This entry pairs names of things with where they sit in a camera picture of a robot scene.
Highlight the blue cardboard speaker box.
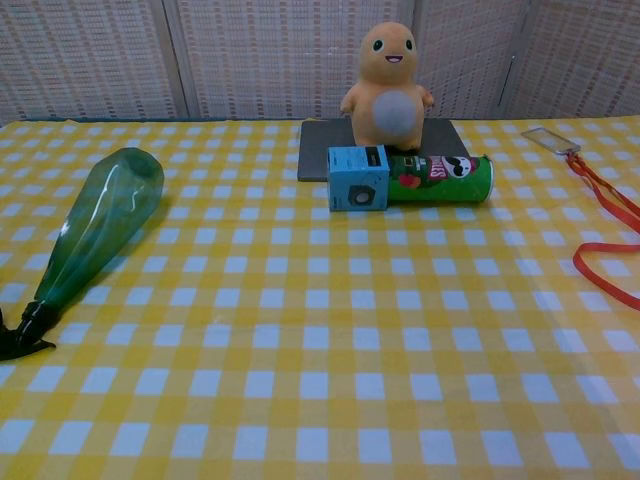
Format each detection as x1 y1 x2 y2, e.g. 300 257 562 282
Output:
326 144 391 213

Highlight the orange plush toy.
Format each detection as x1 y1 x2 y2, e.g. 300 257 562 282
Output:
340 20 436 153

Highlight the green spray bottle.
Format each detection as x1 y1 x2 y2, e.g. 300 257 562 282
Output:
0 147 166 362

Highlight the clear badge holder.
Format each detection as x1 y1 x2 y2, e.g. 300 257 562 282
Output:
520 126 584 155

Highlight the green Pringles can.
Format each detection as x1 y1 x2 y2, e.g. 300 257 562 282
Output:
385 153 496 206

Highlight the grey flat board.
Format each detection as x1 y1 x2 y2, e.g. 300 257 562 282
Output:
296 117 471 183

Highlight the woven folding screen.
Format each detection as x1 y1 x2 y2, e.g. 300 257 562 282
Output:
0 0 640 123

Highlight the orange lanyard strap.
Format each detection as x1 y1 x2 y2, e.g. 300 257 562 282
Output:
565 151 640 312

